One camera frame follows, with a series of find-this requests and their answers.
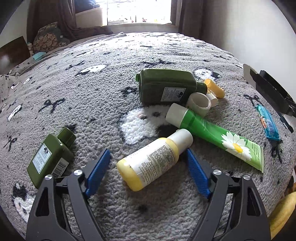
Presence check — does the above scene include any brown curtain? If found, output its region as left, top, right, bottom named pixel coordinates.
left=170, top=1, right=227, bottom=47
left=27, top=0, right=113, bottom=42

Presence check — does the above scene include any brown left curtain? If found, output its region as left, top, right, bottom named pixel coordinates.
left=27, top=0, right=113, bottom=42

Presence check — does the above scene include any blue snack wrapper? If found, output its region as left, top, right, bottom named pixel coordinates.
left=255, top=104, right=280, bottom=141

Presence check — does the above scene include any large dark green bottle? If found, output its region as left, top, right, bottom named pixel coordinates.
left=135, top=68, right=207, bottom=105

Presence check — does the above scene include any small white cylinder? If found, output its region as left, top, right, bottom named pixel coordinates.
left=206, top=92, right=218, bottom=108

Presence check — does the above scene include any brown right curtain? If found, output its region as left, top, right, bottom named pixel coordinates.
left=170, top=1, right=227, bottom=47

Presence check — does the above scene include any grey patterned fleece blanket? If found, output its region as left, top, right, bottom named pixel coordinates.
left=1, top=33, right=295, bottom=240

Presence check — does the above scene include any yellow lotion bottle white cap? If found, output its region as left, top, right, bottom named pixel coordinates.
left=116, top=129, right=193, bottom=191

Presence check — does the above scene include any green daisy tube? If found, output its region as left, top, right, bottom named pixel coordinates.
left=166, top=103, right=264, bottom=173

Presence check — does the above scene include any small green Origins bottle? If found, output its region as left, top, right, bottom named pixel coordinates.
left=27, top=127, right=76, bottom=189

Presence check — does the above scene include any yellow cylindrical tube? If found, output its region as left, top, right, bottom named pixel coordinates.
left=204, top=78, right=225, bottom=99

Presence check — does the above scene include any brown patterned pillow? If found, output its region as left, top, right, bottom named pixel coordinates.
left=32, top=22, right=70, bottom=54

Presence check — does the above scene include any white tape roll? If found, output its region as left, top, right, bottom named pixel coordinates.
left=186, top=92, right=211, bottom=118

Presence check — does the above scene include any teal small object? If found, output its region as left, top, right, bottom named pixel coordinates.
left=32, top=52, right=46, bottom=61

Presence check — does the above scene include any dark wooden headboard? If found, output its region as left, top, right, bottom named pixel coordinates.
left=0, top=36, right=30, bottom=74

